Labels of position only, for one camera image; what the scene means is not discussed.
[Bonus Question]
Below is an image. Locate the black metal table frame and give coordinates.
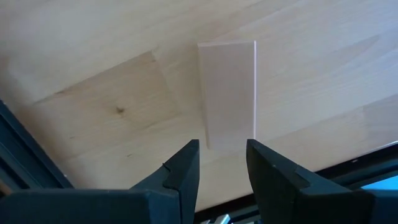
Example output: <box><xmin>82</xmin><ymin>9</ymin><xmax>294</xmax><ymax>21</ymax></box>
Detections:
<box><xmin>0</xmin><ymin>99</ymin><xmax>398</xmax><ymax>224</ymax></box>

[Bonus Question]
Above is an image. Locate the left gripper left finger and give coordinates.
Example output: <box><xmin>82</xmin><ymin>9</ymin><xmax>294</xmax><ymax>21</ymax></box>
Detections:
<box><xmin>0</xmin><ymin>139</ymin><xmax>200</xmax><ymax>224</ymax></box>

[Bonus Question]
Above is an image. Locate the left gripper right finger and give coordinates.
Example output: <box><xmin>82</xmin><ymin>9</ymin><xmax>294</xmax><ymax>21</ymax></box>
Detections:
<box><xmin>246</xmin><ymin>139</ymin><xmax>398</xmax><ymax>224</ymax></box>

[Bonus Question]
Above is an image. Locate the silver metal bracket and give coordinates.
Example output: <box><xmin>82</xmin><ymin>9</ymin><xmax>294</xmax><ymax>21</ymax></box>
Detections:
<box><xmin>201</xmin><ymin>213</ymin><xmax>231</xmax><ymax>224</ymax></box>

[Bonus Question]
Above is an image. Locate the natural wood block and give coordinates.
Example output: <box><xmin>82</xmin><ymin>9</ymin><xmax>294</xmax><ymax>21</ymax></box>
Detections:
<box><xmin>197</xmin><ymin>39</ymin><xmax>257</xmax><ymax>152</ymax></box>

